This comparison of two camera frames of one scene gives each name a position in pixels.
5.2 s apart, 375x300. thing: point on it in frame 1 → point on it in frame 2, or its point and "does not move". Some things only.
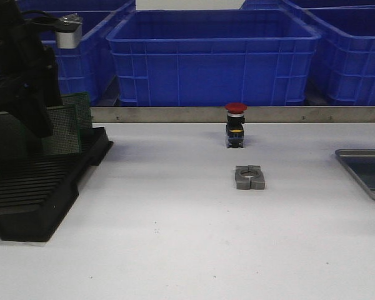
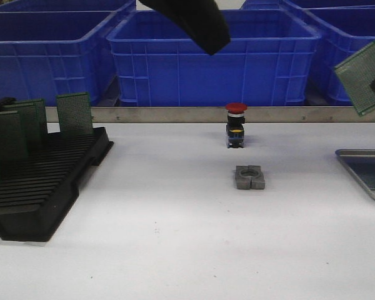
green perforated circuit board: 65,135 → 358,72
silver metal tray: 370,167 does not move
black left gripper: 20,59 → 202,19
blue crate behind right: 309,4 does not move
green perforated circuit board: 372,170 does not move
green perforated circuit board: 82,100 does not move
